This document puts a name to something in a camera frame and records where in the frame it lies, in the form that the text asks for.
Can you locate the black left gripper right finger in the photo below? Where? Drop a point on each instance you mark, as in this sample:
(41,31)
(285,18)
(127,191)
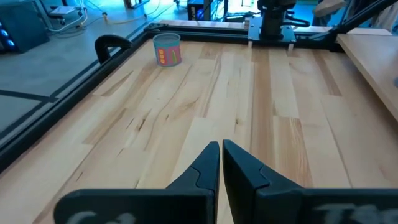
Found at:
(280,205)

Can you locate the white wheeled base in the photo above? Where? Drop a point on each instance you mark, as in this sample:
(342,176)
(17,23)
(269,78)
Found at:
(63,11)

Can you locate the pink can with teal rim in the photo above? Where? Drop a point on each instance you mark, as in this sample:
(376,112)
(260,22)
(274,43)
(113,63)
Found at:
(169,54)

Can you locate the black table clamp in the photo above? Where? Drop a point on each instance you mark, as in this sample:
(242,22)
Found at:
(109,42)

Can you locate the black table frame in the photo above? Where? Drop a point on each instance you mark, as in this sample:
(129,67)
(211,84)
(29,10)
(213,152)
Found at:
(62,105)

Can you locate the black frame wooden shelf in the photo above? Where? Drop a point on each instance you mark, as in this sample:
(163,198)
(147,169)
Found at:
(373,62)

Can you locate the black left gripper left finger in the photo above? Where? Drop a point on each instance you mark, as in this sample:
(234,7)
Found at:
(186,205)

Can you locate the black computer tower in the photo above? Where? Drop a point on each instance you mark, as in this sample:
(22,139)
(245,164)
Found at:
(21,28)

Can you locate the black electronics box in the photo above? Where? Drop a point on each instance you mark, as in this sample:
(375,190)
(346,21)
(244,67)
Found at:
(194,11)

